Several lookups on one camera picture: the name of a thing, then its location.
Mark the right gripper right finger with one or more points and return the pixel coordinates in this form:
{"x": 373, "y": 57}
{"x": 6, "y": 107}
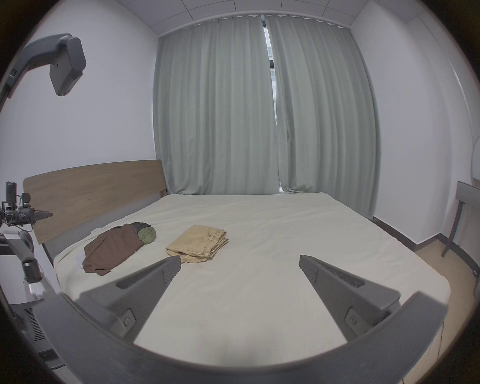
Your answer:
{"x": 350, "y": 298}

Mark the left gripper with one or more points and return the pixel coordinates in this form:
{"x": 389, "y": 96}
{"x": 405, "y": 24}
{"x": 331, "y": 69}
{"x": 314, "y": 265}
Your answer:
{"x": 25, "y": 216}

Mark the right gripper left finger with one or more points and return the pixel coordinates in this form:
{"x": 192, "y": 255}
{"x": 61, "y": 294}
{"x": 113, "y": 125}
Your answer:
{"x": 127, "y": 300}

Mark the beige shorts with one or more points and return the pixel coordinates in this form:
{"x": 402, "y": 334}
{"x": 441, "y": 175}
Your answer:
{"x": 197, "y": 242}

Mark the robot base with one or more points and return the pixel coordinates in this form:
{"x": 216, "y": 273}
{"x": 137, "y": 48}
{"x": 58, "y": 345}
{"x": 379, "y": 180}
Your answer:
{"x": 22, "y": 322}

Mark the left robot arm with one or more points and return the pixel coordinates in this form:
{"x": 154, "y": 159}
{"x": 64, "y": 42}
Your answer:
{"x": 22, "y": 249}

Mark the bed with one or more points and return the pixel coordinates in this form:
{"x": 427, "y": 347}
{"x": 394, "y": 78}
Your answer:
{"x": 262, "y": 232}

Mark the brown garment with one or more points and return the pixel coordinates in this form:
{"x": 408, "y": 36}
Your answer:
{"x": 112, "y": 249}

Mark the green garment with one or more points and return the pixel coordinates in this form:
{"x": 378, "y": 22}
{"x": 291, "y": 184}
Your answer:
{"x": 147, "y": 235}

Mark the dark grey garment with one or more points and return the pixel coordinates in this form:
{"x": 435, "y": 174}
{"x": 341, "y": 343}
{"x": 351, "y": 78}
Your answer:
{"x": 138, "y": 225}

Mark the grey small table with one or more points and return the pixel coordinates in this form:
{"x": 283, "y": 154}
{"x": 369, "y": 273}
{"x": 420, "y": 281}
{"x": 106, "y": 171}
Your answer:
{"x": 467, "y": 193}

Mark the pale green curtain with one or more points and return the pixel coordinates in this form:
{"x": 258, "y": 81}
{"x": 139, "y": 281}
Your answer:
{"x": 213, "y": 112}
{"x": 326, "y": 112}

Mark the window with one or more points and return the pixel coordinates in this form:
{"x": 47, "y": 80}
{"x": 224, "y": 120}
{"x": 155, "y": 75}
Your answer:
{"x": 273, "y": 75}

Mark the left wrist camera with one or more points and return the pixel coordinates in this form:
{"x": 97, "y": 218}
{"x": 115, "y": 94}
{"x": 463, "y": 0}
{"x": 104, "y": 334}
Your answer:
{"x": 26, "y": 198}

